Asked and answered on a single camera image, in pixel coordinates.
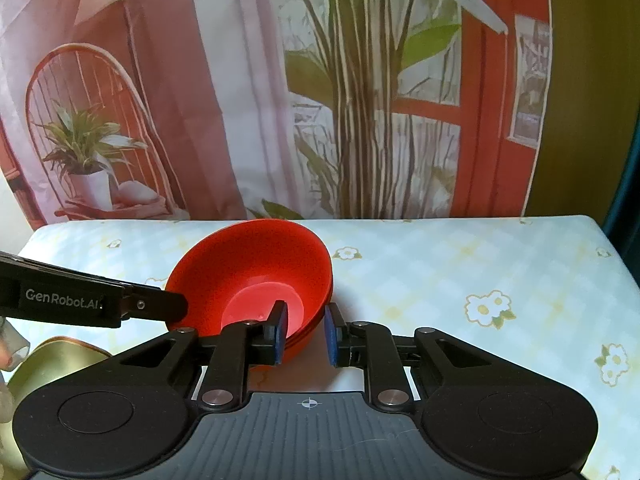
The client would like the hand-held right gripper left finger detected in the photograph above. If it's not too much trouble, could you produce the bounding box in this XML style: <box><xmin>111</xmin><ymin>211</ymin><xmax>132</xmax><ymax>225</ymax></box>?
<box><xmin>117</xmin><ymin>301</ymin><xmax>290</xmax><ymax>410</ymax></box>

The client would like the printed wall cloth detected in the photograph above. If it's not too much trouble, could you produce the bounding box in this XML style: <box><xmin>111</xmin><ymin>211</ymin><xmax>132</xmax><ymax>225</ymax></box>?
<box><xmin>0</xmin><ymin>0</ymin><xmax>554</xmax><ymax>225</ymax></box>

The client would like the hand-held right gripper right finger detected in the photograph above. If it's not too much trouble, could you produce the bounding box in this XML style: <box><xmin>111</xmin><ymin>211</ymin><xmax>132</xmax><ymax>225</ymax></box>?
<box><xmin>324</xmin><ymin>302</ymin><xmax>501</xmax><ymax>410</ymax></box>

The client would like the person's left hand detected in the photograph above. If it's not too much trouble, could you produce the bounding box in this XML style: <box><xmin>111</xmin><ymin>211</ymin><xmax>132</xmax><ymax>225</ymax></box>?
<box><xmin>0</xmin><ymin>319</ymin><xmax>32</xmax><ymax>373</ymax></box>

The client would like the green square plate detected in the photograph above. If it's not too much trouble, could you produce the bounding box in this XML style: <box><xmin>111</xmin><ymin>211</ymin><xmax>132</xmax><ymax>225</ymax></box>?
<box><xmin>6</xmin><ymin>341</ymin><xmax>113</xmax><ymax>402</ymax></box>

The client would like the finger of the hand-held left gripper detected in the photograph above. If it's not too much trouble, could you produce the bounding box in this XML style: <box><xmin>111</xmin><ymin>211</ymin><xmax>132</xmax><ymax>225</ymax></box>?
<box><xmin>120</xmin><ymin>286</ymin><xmax>189</xmax><ymax>323</ymax></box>

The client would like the floral tablecloth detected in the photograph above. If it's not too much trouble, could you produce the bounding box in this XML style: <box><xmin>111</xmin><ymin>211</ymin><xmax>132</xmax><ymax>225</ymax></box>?
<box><xmin>17</xmin><ymin>215</ymin><xmax>640</xmax><ymax>480</ymax></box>

